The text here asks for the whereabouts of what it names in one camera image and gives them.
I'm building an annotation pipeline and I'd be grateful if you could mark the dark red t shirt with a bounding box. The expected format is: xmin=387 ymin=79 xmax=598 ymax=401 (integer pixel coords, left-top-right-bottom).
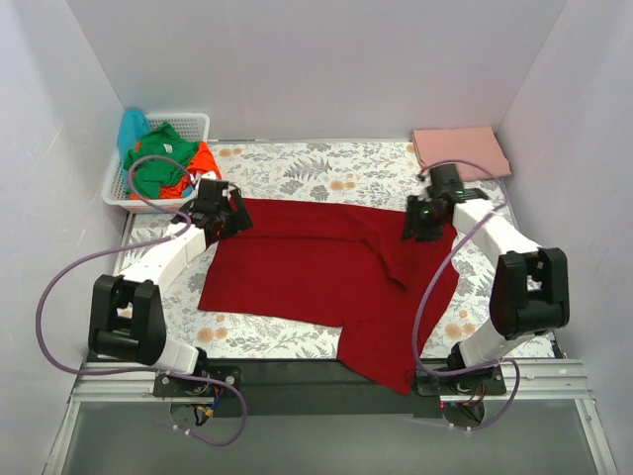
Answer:
xmin=199 ymin=199 xmax=459 ymax=395

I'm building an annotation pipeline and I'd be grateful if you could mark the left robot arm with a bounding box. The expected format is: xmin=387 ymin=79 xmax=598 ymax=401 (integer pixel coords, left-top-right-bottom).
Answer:
xmin=88 ymin=178 xmax=253 ymax=396

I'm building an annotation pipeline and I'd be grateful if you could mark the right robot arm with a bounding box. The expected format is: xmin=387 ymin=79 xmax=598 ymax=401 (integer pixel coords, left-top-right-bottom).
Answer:
xmin=402 ymin=159 xmax=570 ymax=394

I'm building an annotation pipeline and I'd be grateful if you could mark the folded pink t shirt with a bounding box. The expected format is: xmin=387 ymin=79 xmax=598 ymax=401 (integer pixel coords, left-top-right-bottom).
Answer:
xmin=411 ymin=127 xmax=511 ymax=182

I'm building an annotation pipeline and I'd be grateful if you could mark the orange t shirt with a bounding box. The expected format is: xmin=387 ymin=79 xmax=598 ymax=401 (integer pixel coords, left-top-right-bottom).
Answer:
xmin=158 ymin=142 xmax=221 ymax=199

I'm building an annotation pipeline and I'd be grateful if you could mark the floral patterned table mat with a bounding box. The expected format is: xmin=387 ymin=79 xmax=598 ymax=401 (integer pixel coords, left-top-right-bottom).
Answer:
xmin=97 ymin=141 xmax=558 ymax=360

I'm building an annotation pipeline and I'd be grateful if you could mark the green t shirt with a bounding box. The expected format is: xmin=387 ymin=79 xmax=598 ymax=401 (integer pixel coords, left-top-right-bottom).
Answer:
xmin=123 ymin=122 xmax=201 ymax=199

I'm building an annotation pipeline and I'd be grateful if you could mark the white plastic laundry basket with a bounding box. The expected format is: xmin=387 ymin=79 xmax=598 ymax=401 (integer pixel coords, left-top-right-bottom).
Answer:
xmin=101 ymin=112 xmax=211 ymax=214

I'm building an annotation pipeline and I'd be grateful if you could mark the teal t shirt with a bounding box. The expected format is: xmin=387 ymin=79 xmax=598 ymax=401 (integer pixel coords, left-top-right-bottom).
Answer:
xmin=118 ymin=109 xmax=151 ymax=160

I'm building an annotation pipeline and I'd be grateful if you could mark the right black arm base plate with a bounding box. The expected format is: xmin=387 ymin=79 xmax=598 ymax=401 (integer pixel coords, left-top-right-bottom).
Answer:
xmin=412 ymin=366 xmax=506 ymax=397

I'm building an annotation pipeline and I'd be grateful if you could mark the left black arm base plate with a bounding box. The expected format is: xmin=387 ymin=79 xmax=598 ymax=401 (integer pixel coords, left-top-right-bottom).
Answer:
xmin=152 ymin=364 xmax=241 ymax=398

